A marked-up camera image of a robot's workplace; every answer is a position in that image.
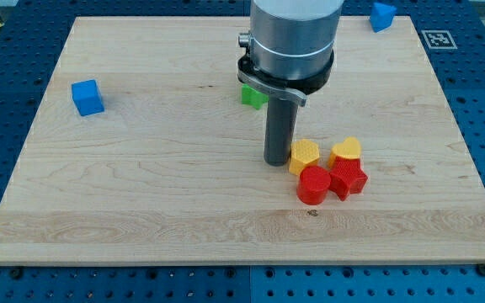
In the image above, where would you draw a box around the yellow hexagon block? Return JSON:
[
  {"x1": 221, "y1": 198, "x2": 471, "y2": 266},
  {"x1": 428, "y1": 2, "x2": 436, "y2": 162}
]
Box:
[{"x1": 288, "y1": 139, "x2": 320, "y2": 176}]

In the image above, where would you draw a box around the white fiducial marker tag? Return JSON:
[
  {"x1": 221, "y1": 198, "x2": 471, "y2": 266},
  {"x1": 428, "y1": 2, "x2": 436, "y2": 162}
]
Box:
[{"x1": 422, "y1": 29, "x2": 457, "y2": 50}]

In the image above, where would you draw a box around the yellow heart block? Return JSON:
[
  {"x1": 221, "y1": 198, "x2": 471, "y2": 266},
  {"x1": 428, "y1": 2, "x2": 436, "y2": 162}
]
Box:
[{"x1": 328, "y1": 136, "x2": 362, "y2": 168}]

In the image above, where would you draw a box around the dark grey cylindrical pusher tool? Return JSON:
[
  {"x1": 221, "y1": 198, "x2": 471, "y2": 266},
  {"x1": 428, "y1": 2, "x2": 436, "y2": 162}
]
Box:
[{"x1": 264, "y1": 98, "x2": 298, "y2": 167}]

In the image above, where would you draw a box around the blue triangle block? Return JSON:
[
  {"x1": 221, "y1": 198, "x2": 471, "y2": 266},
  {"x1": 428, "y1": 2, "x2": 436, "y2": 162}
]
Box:
[{"x1": 370, "y1": 2, "x2": 397, "y2": 33}]

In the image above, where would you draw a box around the blue cube block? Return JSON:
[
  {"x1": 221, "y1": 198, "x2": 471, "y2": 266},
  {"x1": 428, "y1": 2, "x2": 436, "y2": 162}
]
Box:
[{"x1": 71, "y1": 79, "x2": 104, "y2": 116}]

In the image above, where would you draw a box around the red cylinder block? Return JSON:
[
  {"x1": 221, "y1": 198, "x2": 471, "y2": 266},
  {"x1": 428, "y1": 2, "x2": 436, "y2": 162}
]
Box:
[{"x1": 296, "y1": 166, "x2": 331, "y2": 205}]

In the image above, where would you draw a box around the red star block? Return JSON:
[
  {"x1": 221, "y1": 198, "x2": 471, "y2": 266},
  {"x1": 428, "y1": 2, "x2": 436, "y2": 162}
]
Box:
[{"x1": 329, "y1": 158, "x2": 368, "y2": 201}]

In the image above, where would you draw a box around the green star block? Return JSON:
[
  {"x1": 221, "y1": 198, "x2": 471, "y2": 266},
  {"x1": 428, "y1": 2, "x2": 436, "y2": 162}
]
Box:
[{"x1": 241, "y1": 84, "x2": 269, "y2": 110}]

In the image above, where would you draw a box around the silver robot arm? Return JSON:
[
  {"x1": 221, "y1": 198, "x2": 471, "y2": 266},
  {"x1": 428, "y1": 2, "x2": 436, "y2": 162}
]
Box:
[{"x1": 237, "y1": 0, "x2": 344, "y2": 107}]

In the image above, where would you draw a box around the wooden board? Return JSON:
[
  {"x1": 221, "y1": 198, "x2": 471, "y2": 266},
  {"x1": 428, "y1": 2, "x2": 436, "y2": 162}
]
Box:
[{"x1": 0, "y1": 16, "x2": 485, "y2": 266}]

